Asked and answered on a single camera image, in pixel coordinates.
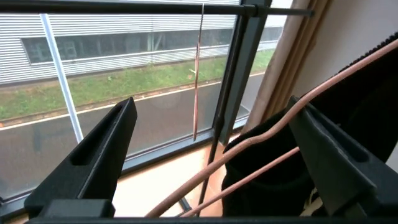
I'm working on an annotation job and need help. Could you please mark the black clothes rack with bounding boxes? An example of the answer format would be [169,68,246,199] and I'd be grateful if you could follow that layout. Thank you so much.
[0,0,313,218]

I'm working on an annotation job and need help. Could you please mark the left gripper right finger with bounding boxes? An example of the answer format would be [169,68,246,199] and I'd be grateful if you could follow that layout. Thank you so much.
[286,95,398,217]

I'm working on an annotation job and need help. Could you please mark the window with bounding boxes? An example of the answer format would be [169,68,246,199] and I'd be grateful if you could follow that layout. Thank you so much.
[0,0,293,218]

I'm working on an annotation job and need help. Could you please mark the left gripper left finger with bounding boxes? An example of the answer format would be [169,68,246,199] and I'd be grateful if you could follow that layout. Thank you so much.
[24,96,138,218]

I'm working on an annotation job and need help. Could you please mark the pink clothes hanger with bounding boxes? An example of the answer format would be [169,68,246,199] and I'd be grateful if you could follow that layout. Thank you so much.
[145,39,398,218]
[192,2,205,142]

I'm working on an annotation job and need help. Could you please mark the black shorts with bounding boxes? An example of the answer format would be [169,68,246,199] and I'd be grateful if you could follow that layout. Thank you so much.
[221,32,398,218]

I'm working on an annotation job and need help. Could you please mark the beige curtain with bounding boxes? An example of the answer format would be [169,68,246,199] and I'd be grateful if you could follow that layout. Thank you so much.
[241,0,331,134]

